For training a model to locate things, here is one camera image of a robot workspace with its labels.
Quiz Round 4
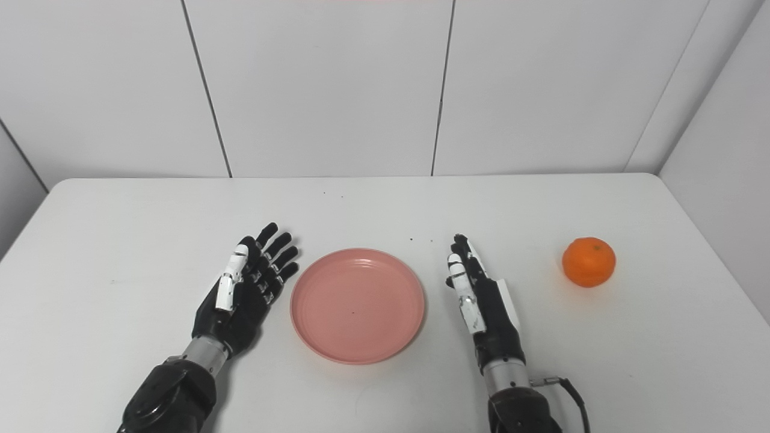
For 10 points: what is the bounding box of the pink round plate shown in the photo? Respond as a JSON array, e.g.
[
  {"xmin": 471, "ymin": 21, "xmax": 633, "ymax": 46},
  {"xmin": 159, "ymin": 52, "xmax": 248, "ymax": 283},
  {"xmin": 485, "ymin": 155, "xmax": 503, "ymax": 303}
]
[{"xmin": 290, "ymin": 248, "xmax": 426, "ymax": 365}]

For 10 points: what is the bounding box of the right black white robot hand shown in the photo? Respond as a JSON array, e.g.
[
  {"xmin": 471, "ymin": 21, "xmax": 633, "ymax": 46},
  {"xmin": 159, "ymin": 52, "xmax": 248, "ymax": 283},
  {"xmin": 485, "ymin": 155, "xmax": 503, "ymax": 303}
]
[{"xmin": 445, "ymin": 234, "xmax": 526, "ymax": 369}]

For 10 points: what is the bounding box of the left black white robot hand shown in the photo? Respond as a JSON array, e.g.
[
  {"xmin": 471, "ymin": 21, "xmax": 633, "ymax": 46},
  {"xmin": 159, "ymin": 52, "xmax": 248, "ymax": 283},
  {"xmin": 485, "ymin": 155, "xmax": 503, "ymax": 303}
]
[{"xmin": 191, "ymin": 223, "xmax": 300, "ymax": 359}]

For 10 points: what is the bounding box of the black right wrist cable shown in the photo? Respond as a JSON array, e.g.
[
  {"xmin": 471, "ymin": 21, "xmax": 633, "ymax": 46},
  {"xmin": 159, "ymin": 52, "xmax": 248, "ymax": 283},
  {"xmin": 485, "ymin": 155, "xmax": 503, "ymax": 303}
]
[{"xmin": 529, "ymin": 376, "xmax": 592, "ymax": 433}]

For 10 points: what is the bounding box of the orange fruit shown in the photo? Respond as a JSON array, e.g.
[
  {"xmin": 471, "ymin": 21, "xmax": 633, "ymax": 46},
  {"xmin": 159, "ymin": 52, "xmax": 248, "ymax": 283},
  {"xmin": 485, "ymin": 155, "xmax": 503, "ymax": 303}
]
[{"xmin": 562, "ymin": 237, "xmax": 617, "ymax": 288}]

